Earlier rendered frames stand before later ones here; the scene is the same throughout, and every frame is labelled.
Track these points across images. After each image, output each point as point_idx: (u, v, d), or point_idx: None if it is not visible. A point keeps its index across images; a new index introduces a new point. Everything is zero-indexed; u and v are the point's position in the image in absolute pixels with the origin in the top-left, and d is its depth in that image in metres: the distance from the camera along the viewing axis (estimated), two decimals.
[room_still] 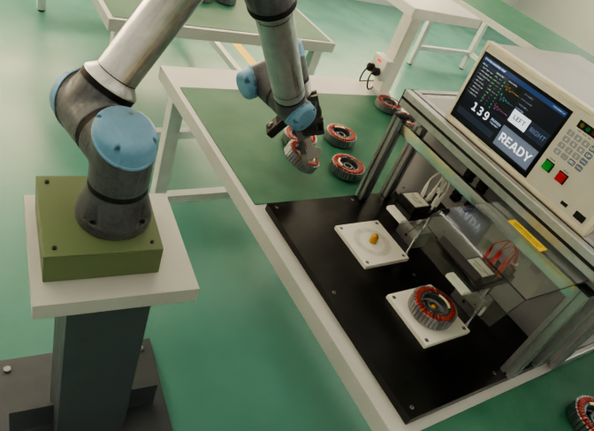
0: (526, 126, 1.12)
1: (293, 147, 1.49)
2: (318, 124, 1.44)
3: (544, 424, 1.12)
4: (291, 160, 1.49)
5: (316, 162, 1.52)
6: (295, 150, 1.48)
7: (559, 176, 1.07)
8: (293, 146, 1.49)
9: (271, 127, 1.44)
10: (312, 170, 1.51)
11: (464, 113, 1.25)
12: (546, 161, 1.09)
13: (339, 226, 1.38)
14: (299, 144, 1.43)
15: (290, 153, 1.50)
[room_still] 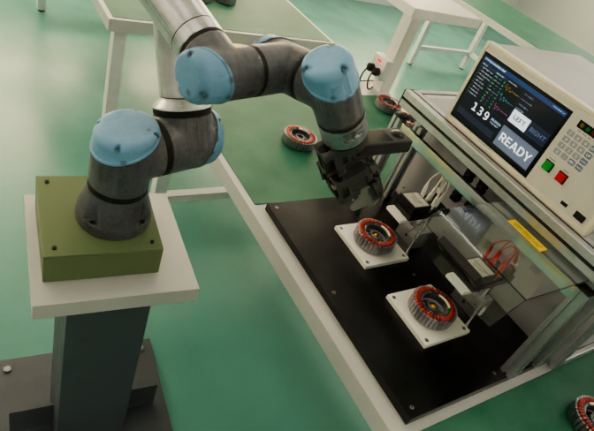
0: (526, 126, 1.12)
1: (367, 236, 1.33)
2: None
3: (544, 424, 1.12)
4: (370, 251, 1.33)
5: (393, 235, 1.36)
6: (371, 240, 1.32)
7: (559, 176, 1.07)
8: (366, 236, 1.32)
9: (390, 129, 0.91)
10: (394, 245, 1.36)
11: (464, 113, 1.25)
12: (546, 161, 1.09)
13: (339, 226, 1.38)
14: None
15: (366, 244, 1.33)
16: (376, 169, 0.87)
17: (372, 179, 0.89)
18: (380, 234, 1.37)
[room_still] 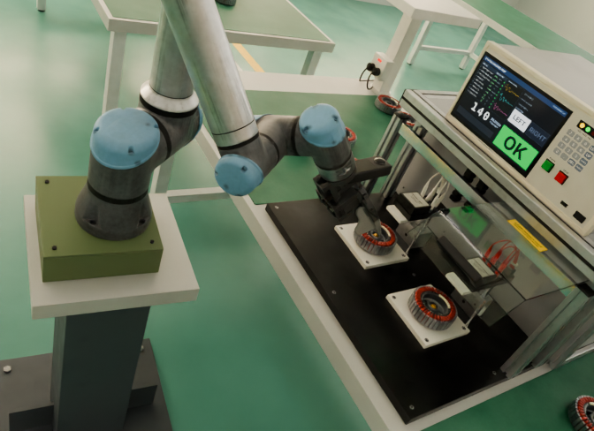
0: (526, 126, 1.12)
1: (367, 236, 1.33)
2: None
3: (544, 424, 1.12)
4: (370, 251, 1.33)
5: (393, 235, 1.36)
6: (371, 240, 1.32)
7: (559, 176, 1.07)
8: (366, 236, 1.32)
9: (373, 157, 1.11)
10: (394, 245, 1.36)
11: (464, 113, 1.25)
12: (546, 161, 1.09)
13: (339, 226, 1.38)
14: None
15: (366, 244, 1.33)
16: (364, 192, 1.08)
17: (361, 200, 1.09)
18: (380, 234, 1.37)
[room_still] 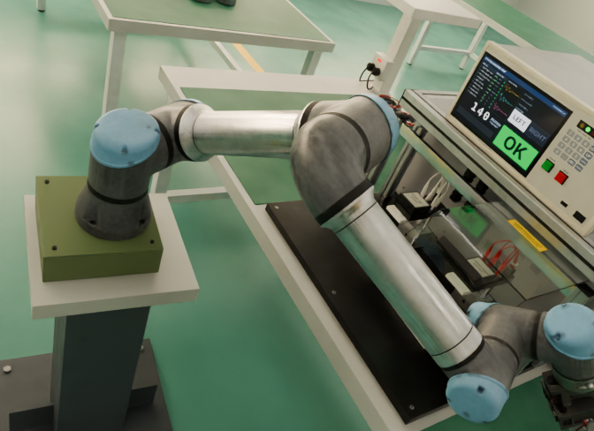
0: (526, 126, 1.12)
1: None
2: None
3: (544, 424, 1.12)
4: None
5: None
6: None
7: (559, 176, 1.07)
8: None
9: None
10: None
11: (464, 113, 1.25)
12: (546, 161, 1.09)
13: None
14: None
15: (578, 428, 0.94)
16: None
17: None
18: None
